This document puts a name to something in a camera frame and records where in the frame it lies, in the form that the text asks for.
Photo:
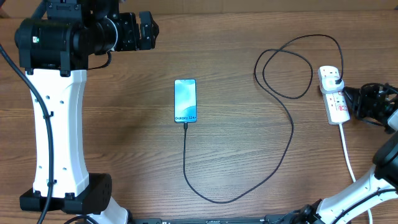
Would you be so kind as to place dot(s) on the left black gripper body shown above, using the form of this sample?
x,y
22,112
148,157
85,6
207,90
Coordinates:
x,y
127,36

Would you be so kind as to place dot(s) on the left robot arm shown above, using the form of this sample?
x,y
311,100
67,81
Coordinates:
x,y
54,47

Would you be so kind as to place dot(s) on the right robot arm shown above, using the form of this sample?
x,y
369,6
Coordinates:
x,y
377,185

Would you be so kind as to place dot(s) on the blue Samsung Galaxy smartphone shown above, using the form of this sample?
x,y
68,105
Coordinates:
x,y
185,101

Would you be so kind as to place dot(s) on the white charger plug adapter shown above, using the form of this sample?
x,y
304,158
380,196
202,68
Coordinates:
x,y
330,85

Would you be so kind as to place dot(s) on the white power strip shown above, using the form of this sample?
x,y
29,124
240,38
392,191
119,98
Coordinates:
x,y
335,104

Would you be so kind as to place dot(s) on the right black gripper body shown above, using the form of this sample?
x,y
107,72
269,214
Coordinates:
x,y
371,101

